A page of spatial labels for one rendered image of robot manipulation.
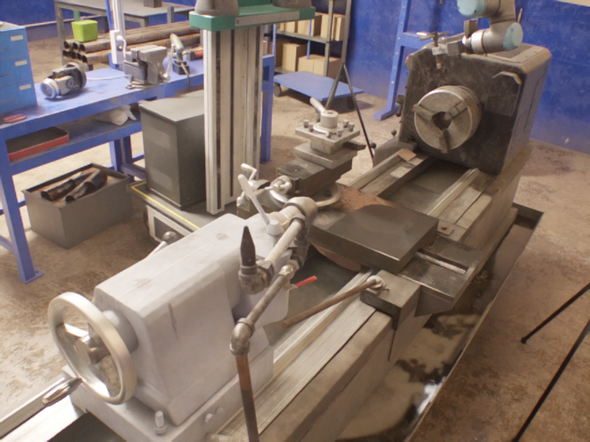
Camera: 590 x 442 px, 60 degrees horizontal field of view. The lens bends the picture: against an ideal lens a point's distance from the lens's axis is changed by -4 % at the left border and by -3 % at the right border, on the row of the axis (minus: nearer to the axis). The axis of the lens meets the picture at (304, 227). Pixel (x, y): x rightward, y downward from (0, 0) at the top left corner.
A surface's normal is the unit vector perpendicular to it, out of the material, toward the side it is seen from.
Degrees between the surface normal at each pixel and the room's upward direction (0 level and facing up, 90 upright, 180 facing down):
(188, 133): 90
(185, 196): 90
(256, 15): 90
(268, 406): 0
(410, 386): 0
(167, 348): 76
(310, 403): 0
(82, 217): 90
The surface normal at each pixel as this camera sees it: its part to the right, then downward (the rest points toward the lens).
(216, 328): 0.80, 0.03
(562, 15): -0.56, 0.39
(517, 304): 0.07, -0.86
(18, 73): 0.83, 0.34
